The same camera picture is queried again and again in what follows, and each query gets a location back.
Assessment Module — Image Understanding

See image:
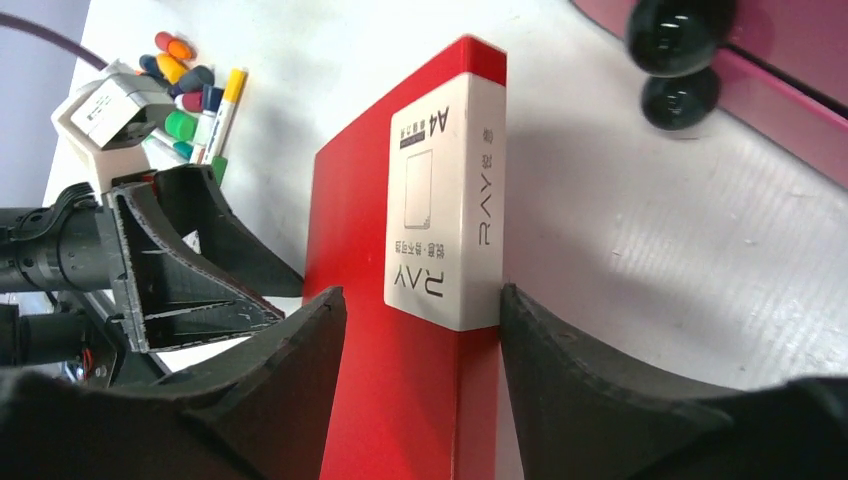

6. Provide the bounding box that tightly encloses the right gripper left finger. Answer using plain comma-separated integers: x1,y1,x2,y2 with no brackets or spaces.
1,287,347,479

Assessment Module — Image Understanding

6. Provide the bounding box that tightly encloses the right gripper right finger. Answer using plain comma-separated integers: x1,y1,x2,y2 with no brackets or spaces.
500,284,847,479

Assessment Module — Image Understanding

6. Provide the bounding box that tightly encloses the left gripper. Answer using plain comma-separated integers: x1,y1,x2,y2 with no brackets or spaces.
1,164,304,352

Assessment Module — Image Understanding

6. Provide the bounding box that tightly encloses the red A4 folder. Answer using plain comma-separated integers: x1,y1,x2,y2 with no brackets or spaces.
304,35,507,479

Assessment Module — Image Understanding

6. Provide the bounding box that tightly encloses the green white marker horizontal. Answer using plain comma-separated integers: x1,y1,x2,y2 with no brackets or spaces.
143,130,191,164

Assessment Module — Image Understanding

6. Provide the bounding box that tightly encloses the green cap black marker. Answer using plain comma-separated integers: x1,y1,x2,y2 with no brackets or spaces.
164,109,198,142

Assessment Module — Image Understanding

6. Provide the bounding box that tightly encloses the yellow highlighter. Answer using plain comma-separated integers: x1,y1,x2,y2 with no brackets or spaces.
155,53,189,85

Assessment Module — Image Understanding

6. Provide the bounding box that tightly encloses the yellow cap white marker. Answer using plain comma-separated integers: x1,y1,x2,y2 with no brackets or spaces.
201,68,248,164

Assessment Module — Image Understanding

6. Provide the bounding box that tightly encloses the orange red highlighter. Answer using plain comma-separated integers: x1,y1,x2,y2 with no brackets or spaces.
154,31,196,61

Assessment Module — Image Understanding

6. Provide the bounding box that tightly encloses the black pink drawer unit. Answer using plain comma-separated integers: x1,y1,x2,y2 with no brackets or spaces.
575,0,847,186

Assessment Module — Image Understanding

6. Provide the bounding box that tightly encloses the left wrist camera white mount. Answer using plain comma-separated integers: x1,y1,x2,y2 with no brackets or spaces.
51,60,176,195

